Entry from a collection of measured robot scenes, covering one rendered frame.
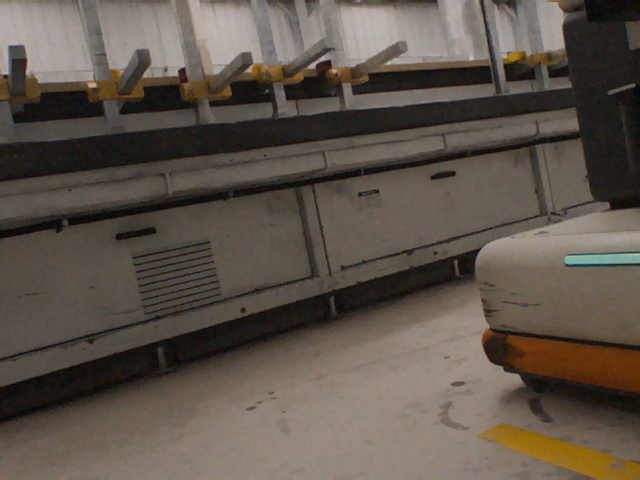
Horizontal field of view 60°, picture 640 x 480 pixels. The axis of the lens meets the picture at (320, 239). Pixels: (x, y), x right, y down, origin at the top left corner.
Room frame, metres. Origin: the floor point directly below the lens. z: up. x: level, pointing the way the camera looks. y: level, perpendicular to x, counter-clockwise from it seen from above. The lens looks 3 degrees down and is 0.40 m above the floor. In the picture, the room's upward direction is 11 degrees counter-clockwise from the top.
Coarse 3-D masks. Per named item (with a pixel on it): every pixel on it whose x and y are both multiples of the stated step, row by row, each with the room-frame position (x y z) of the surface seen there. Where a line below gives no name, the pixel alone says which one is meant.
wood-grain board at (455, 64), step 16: (400, 64) 2.21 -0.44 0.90; (416, 64) 2.25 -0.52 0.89; (432, 64) 2.29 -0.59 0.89; (448, 64) 2.34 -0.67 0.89; (464, 64) 2.38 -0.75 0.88; (480, 64) 2.43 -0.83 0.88; (512, 64) 2.54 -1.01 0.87; (144, 80) 1.72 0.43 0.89; (160, 80) 1.74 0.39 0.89; (176, 80) 1.77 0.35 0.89; (240, 80) 1.88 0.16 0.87; (256, 80) 1.91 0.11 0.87
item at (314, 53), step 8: (320, 40) 1.52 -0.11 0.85; (328, 40) 1.51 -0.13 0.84; (312, 48) 1.57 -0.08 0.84; (320, 48) 1.53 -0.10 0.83; (328, 48) 1.51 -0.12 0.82; (304, 56) 1.61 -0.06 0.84; (312, 56) 1.57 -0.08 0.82; (320, 56) 1.58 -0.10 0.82; (288, 64) 1.69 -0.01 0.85; (296, 64) 1.66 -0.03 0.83; (304, 64) 1.63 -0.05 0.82; (288, 72) 1.70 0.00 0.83; (296, 72) 1.70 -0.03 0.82; (264, 88) 1.86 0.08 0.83
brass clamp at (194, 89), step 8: (192, 80) 1.59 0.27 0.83; (200, 80) 1.60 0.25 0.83; (208, 80) 1.61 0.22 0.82; (184, 88) 1.58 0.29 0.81; (192, 88) 1.58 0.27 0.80; (200, 88) 1.59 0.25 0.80; (208, 88) 1.61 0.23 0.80; (184, 96) 1.59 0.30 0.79; (192, 96) 1.59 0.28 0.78; (200, 96) 1.59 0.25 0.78; (208, 96) 1.60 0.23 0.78; (216, 96) 1.62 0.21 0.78; (224, 96) 1.63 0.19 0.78
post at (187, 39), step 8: (176, 0) 1.59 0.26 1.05; (184, 0) 1.61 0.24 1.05; (176, 8) 1.60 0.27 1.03; (184, 8) 1.60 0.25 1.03; (176, 16) 1.61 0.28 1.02; (184, 16) 1.60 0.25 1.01; (176, 24) 1.62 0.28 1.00; (184, 24) 1.60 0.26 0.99; (184, 32) 1.60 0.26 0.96; (192, 32) 1.61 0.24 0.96; (184, 40) 1.59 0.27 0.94; (192, 40) 1.60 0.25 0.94; (184, 48) 1.60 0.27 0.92; (192, 48) 1.60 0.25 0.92; (184, 56) 1.61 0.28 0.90; (192, 56) 1.60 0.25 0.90; (184, 64) 1.62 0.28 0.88; (192, 64) 1.60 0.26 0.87; (200, 64) 1.61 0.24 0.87; (192, 72) 1.60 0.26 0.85; (200, 72) 1.61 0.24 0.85; (200, 104) 1.60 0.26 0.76; (208, 104) 1.61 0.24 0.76; (200, 112) 1.59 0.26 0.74; (208, 112) 1.61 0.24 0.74
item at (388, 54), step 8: (392, 48) 1.66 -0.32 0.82; (400, 48) 1.63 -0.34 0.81; (376, 56) 1.73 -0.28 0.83; (384, 56) 1.69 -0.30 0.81; (392, 56) 1.67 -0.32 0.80; (360, 64) 1.80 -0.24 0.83; (368, 64) 1.77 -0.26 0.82; (376, 64) 1.73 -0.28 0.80; (352, 72) 1.85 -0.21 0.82; (360, 72) 1.81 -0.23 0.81; (368, 72) 1.82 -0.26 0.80; (328, 88) 1.98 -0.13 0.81
